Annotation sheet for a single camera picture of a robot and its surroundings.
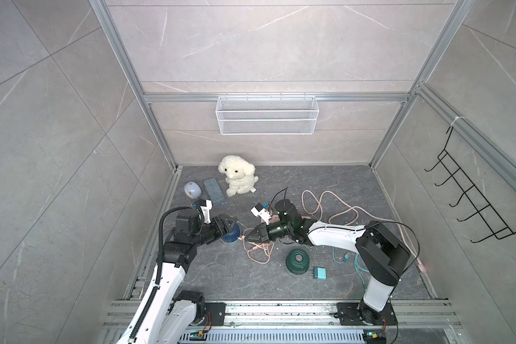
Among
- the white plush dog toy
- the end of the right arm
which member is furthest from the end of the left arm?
the white plush dog toy

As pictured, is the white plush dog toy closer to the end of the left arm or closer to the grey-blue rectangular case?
the grey-blue rectangular case

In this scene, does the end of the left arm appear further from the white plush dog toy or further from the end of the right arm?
the white plush dog toy

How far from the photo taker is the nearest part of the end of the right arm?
A: 0.73 m

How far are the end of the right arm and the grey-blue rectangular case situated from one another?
1.05ft

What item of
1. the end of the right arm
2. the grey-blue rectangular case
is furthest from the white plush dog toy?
the end of the right arm

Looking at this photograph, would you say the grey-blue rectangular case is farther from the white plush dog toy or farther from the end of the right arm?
the end of the right arm

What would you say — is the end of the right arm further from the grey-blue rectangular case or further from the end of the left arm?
the grey-blue rectangular case

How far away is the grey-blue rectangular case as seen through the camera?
40.9 inches
